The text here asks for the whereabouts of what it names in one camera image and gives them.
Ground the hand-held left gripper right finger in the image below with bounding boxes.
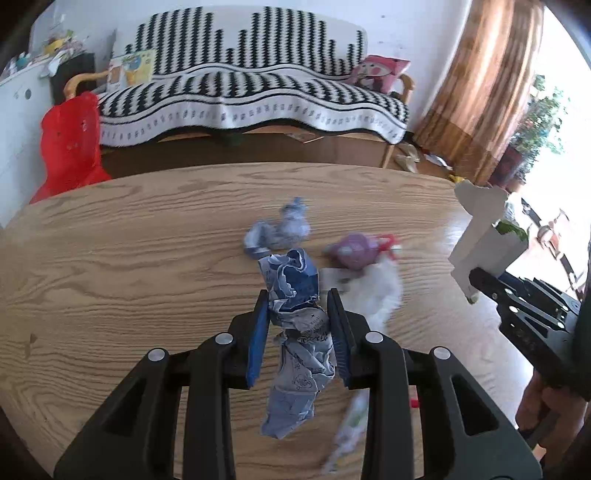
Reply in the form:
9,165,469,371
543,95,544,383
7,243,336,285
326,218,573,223
325,288,543,480

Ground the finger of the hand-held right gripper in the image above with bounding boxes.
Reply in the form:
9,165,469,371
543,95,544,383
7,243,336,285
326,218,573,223
501,272,581,315
468,267,571,333

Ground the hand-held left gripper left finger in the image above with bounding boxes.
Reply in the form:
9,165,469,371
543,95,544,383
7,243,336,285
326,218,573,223
54,288,271,480

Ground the small green white carton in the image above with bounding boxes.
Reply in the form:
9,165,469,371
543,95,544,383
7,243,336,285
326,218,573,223
450,180,529,305

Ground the long blue wrapper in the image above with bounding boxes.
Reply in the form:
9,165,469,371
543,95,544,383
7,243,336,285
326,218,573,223
257,248,337,439

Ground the person's right hand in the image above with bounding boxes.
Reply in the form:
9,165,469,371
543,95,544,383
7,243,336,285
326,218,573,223
515,374,561,450

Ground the white fluffy cloth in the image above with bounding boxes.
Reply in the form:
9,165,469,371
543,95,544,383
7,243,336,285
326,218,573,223
318,258,403,333

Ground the long green white wrapper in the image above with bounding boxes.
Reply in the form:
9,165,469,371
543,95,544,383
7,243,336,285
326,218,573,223
322,392,370,474

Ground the purple crumpled wrapper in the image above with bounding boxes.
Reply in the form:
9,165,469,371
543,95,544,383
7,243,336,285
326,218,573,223
322,233,380,271

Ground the red wrapper piece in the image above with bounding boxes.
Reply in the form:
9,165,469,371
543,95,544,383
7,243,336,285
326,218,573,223
376,234,402,257

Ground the small crumpled blue wrapper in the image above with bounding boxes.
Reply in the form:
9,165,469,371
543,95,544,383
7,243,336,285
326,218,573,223
243,198,312,257

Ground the potted green plant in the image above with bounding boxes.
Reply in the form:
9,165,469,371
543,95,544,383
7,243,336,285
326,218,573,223
492,74,568,192

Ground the brown patterned curtain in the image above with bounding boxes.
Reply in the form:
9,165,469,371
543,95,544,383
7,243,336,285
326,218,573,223
413,0,546,185

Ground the pink cartoon pillow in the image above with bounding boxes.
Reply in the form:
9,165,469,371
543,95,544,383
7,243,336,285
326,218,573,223
346,54,411,93

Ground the black white striped blanket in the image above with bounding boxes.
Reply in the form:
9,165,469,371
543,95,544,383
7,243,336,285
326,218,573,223
95,6,411,147

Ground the red plastic pig chair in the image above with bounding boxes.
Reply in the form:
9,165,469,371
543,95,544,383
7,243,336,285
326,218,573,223
30,91,112,204

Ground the colourful picture book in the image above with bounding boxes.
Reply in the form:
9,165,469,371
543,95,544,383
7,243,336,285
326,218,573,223
108,48,155,88

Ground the white cabinet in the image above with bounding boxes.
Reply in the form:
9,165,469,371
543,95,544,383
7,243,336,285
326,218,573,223
0,60,61,227

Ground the black box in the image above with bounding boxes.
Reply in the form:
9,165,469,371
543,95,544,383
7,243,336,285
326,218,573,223
50,52,97,104

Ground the white paper scrap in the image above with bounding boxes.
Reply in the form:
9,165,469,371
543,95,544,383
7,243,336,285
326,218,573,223
39,55,70,77

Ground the wooden frame sofa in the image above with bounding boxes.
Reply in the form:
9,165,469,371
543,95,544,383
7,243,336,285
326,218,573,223
65,7,416,169

